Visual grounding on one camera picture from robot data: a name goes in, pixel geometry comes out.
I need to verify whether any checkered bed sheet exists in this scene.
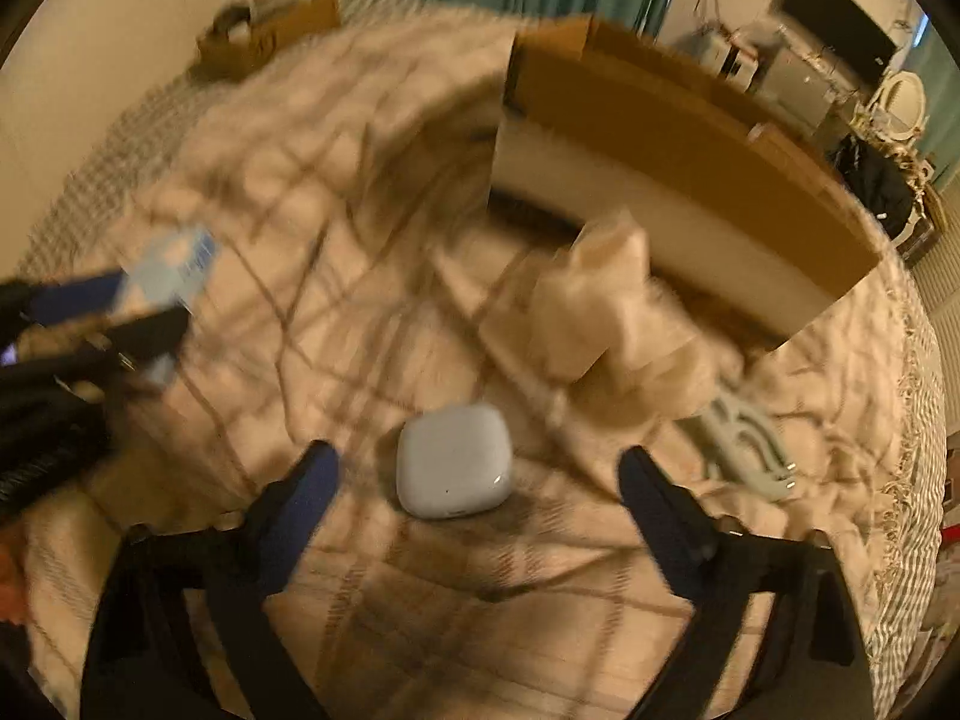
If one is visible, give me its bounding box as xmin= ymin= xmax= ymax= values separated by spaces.
xmin=15 ymin=0 xmax=947 ymax=691

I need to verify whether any large cardboard box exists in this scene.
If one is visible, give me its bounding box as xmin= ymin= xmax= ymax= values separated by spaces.
xmin=487 ymin=15 xmax=882 ymax=352

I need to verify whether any black television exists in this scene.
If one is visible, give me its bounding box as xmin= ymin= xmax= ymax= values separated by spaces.
xmin=780 ymin=0 xmax=898 ymax=85

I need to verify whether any grey cabinet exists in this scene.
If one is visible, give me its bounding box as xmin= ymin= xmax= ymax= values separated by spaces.
xmin=756 ymin=39 xmax=845 ymax=132

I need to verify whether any black garment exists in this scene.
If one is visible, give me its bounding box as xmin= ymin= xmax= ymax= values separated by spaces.
xmin=828 ymin=133 xmax=913 ymax=242

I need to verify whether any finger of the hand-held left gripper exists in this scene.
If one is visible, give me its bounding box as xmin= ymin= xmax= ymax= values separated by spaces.
xmin=0 ymin=274 xmax=127 ymax=329
xmin=0 ymin=306 xmax=193 ymax=391

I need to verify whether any small cardboard box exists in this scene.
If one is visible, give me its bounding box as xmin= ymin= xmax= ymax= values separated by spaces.
xmin=196 ymin=0 xmax=342 ymax=80

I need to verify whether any white appliance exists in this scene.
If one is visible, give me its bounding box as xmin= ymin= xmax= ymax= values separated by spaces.
xmin=696 ymin=22 xmax=760 ymax=81

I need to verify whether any beige fluffy cloth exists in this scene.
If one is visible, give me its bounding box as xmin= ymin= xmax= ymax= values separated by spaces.
xmin=480 ymin=208 xmax=745 ymax=430

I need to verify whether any light blue small box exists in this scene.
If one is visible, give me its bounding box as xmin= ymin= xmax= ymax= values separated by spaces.
xmin=120 ymin=225 xmax=220 ymax=389

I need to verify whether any white earbud case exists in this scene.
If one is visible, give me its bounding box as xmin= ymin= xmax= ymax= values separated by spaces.
xmin=395 ymin=403 xmax=511 ymax=520

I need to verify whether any white ornate mirror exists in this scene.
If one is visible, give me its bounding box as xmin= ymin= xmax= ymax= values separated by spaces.
xmin=868 ymin=71 xmax=932 ymax=145

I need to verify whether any plaid beige blanket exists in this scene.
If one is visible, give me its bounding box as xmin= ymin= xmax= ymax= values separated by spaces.
xmin=22 ymin=4 xmax=938 ymax=720

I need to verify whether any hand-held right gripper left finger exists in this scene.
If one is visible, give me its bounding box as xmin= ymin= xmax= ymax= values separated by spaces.
xmin=79 ymin=441 xmax=342 ymax=720

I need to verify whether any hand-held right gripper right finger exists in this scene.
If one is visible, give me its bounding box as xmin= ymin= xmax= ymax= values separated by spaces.
xmin=616 ymin=446 xmax=875 ymax=720

